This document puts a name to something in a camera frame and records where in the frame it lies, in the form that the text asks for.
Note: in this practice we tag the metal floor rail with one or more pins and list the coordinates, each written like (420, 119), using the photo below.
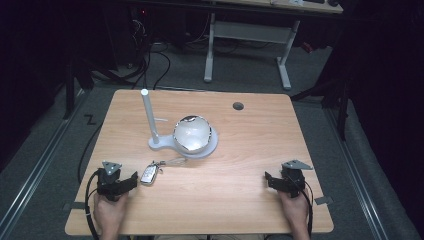
(36, 170)
(356, 176)

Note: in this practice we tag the person's left hand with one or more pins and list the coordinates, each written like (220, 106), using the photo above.
(108, 213)

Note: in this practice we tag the grey-framed wooden desk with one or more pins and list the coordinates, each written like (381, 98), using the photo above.
(250, 31)

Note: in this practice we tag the white stand with pole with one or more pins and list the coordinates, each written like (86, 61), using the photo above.
(156, 141)

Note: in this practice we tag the white bowl with silver rim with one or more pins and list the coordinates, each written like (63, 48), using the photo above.
(192, 134)

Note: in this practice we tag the black metal stand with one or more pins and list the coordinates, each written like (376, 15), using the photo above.
(71, 90)
(333, 96)

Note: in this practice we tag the grey tape piece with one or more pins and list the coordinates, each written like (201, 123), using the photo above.
(70, 206)
(323, 200)

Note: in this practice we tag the dark round table grommet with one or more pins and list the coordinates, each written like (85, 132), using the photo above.
(238, 106)

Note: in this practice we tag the person's right hand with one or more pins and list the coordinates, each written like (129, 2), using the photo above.
(295, 208)

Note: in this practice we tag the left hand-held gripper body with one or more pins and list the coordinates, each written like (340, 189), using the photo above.
(108, 181)

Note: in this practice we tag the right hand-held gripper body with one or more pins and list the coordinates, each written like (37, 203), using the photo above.
(292, 181)

